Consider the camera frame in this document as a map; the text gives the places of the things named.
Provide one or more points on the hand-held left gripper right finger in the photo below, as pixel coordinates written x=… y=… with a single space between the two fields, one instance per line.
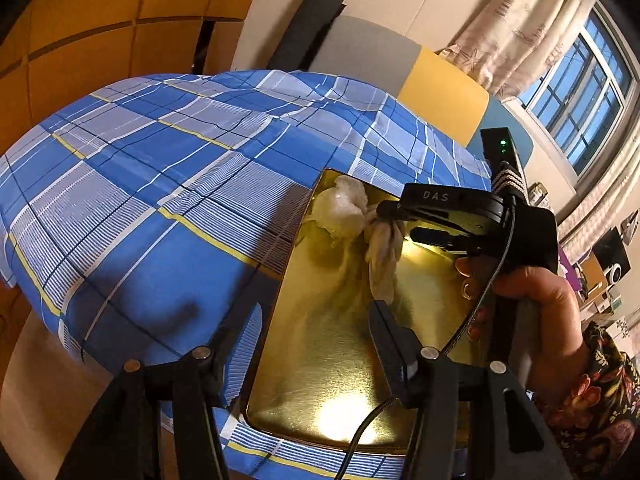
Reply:
x=400 y=365

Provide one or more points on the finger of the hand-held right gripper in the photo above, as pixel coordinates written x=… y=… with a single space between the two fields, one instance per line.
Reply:
x=440 y=202
x=442 y=239

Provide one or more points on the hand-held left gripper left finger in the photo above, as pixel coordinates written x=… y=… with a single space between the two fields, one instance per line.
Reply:
x=242 y=355

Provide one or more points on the white cloth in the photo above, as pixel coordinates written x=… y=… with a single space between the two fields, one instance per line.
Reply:
x=382 y=255

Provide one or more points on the gold metal tissue box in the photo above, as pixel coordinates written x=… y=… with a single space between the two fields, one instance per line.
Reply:
x=325 y=335

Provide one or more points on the white plastic wad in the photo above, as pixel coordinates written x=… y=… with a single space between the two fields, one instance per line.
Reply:
x=340 y=205

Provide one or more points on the person's right forearm floral sleeve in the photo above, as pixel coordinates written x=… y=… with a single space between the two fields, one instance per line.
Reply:
x=600 y=400

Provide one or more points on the person's right hand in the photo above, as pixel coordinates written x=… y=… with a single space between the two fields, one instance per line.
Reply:
x=555 y=310

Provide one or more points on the beige patterned curtain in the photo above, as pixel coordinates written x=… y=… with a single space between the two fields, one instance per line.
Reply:
x=515 y=25
x=600 y=195

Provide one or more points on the grey yellow blue headboard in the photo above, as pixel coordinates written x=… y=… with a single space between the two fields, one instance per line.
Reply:
x=440 y=90

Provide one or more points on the window with metal bars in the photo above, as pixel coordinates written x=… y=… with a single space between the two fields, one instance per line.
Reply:
x=575 y=95

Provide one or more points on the blue plaid bedsheet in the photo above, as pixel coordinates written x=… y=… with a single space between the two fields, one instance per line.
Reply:
x=150 y=185

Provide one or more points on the black rolled mat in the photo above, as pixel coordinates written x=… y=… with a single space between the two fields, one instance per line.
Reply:
x=310 y=25

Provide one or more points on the wooden wardrobe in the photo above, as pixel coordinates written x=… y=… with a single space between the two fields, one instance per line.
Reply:
x=100 y=20

